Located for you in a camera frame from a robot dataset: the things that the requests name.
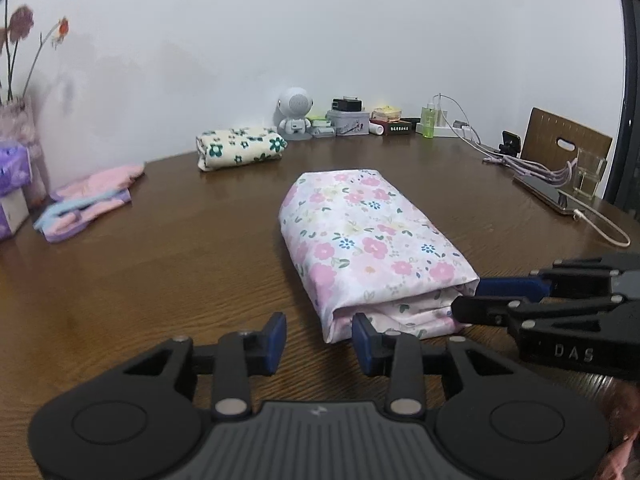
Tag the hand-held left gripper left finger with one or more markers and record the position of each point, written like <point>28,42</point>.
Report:
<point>277,343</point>

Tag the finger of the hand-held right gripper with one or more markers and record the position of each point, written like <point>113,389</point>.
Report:
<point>510,287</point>
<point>480,310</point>

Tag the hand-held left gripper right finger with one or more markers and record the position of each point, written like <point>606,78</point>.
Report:
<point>361,346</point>

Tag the pink floral dress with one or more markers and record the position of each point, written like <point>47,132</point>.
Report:
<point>370,240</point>

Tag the person's right hand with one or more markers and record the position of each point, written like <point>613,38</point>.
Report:
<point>625,410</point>

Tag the smartphone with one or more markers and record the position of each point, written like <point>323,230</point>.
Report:
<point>545,192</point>

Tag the clear acrylic holder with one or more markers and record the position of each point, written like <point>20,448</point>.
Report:
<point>587,180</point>

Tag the black phone stand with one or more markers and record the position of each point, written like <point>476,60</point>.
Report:
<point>510,142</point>

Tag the brown cardboard piece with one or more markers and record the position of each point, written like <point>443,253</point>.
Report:
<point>550,130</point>

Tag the white power strip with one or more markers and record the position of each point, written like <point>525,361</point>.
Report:
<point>445,133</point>

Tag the white plug adapter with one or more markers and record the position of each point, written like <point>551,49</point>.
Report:
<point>443,117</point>

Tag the green spray bottle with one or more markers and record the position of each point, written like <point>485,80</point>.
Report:
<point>428,122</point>

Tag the dark label box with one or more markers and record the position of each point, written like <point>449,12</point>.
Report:
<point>397,129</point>

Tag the folded cream floral cloth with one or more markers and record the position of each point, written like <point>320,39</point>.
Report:
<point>240,147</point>

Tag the yellow small box stack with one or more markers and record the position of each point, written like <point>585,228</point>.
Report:
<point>387,112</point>

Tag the black flat panel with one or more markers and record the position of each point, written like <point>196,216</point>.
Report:
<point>631,110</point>

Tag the clear plastic case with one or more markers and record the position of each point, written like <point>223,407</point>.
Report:
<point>322,132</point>

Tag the green white small box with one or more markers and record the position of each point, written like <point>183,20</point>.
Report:
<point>317,121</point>

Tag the white robot-shaped speaker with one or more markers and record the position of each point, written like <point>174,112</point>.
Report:
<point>295,102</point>

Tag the black charger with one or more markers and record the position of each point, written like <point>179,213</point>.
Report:
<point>346,104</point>

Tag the pink blue purple garment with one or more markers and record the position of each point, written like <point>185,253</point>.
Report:
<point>95,180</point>

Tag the purple white tissue pack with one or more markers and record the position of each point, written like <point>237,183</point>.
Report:
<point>12,210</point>

